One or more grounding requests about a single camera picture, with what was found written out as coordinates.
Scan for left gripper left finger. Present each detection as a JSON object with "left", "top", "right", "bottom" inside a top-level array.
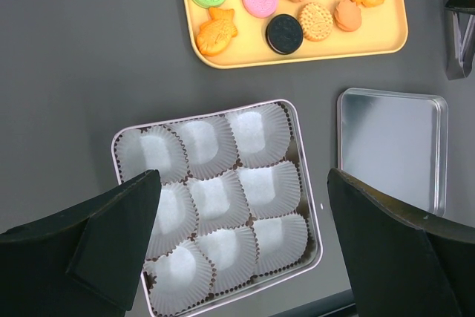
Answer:
[{"left": 1, "top": 170, "right": 161, "bottom": 316}]

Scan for metal tongs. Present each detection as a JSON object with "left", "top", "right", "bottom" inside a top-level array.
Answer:
[{"left": 443, "top": 0, "right": 474, "bottom": 80}]

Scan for pink cookie tin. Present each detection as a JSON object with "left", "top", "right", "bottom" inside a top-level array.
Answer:
[{"left": 111, "top": 99, "right": 324, "bottom": 317}]

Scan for tan dotted round cookie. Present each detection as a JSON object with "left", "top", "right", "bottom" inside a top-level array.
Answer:
[{"left": 298, "top": 2, "right": 333, "bottom": 42}]

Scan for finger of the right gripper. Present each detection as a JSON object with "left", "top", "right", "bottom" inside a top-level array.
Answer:
[{"left": 445, "top": 0, "right": 475, "bottom": 15}]

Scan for silver tin lid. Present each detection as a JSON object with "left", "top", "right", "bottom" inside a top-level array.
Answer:
[{"left": 337, "top": 88, "right": 448, "bottom": 217}]

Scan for yellow cookie tray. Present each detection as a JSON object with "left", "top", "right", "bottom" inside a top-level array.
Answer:
[{"left": 183, "top": 0, "right": 408, "bottom": 69}]

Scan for orange fish cookie left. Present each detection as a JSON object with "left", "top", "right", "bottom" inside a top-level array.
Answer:
[{"left": 196, "top": 7, "right": 238, "bottom": 56}]

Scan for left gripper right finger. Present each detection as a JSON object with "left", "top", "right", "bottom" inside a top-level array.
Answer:
[{"left": 327, "top": 169, "right": 474, "bottom": 316}]

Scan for black sandwich cookie bottom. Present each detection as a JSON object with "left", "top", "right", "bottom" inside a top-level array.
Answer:
[{"left": 265, "top": 14, "right": 304, "bottom": 55}]

